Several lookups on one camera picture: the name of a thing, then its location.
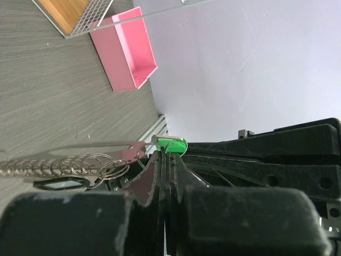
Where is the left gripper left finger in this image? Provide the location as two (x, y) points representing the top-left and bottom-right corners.
(1, 151), (166, 255)

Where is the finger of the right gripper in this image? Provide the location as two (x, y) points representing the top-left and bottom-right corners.
(183, 156), (340, 200)
(184, 118), (340, 159)

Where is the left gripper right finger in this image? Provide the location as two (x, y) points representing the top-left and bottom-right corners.
(167, 154), (332, 255)

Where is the green key tag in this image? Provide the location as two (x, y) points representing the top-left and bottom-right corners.
(156, 138), (188, 156)

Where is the black key tag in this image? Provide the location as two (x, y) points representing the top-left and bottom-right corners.
(33, 177), (91, 191)

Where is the pink plastic tray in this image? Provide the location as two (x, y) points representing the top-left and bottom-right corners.
(90, 6), (158, 92)

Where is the white wire wooden shelf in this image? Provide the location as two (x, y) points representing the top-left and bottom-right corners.
(32, 1), (208, 39)

